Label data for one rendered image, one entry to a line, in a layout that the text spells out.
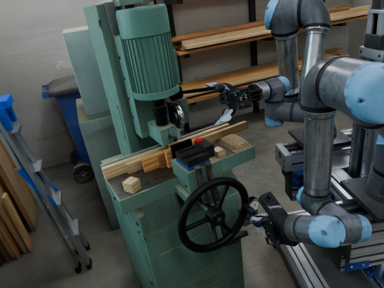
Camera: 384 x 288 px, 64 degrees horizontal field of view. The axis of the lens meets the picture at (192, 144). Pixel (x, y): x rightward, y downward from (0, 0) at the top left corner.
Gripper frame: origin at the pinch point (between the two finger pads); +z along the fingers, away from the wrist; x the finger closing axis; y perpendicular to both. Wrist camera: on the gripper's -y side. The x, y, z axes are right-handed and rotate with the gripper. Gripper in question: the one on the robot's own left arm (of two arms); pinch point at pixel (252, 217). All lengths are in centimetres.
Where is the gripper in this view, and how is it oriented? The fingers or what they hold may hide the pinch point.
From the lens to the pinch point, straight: 111.5
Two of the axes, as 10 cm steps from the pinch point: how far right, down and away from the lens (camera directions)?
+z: -3.6, 1.7, 9.2
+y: 3.6, 9.3, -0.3
